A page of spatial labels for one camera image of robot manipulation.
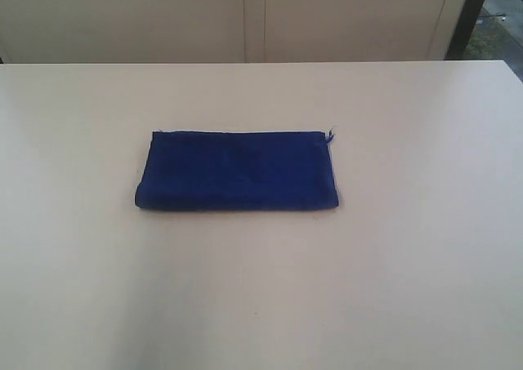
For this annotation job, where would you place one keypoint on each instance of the blue terry towel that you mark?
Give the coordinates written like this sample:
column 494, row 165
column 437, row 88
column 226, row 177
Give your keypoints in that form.
column 188, row 171

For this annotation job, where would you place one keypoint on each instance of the black window frame post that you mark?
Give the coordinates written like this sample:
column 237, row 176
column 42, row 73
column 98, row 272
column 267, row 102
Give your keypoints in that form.
column 464, row 28

